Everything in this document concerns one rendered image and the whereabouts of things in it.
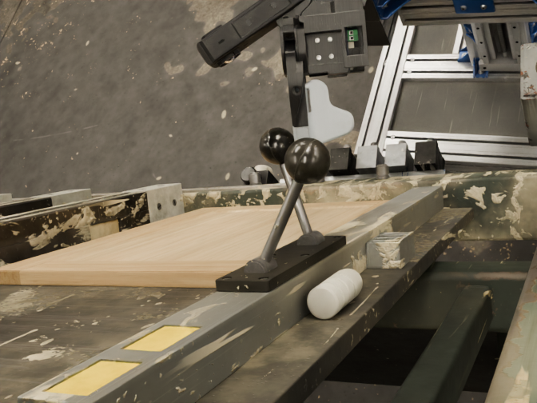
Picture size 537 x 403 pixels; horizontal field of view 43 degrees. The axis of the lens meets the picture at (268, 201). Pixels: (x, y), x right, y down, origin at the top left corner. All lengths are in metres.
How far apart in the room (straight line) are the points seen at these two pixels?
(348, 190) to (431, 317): 0.42
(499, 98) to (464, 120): 0.12
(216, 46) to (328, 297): 0.26
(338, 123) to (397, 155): 0.79
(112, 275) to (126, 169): 2.03
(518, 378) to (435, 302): 0.60
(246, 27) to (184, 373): 0.36
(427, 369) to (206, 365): 0.24
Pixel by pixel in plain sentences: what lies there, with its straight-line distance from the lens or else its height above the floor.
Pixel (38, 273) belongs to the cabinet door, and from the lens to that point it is 0.92.
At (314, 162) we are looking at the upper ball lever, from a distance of 0.55.
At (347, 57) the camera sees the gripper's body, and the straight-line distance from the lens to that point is 0.66.
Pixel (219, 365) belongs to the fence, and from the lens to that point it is 0.49.
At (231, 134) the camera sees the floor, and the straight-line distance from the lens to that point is 2.67.
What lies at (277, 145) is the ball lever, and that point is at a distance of 0.69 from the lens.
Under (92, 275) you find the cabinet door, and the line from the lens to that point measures 0.86.
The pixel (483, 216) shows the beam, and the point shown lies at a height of 0.87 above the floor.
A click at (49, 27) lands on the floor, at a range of 3.72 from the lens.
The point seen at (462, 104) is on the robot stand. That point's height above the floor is 0.21.
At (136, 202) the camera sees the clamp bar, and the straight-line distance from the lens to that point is 1.30.
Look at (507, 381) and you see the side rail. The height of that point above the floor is 1.67.
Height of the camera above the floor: 1.99
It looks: 54 degrees down
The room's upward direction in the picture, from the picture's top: 43 degrees counter-clockwise
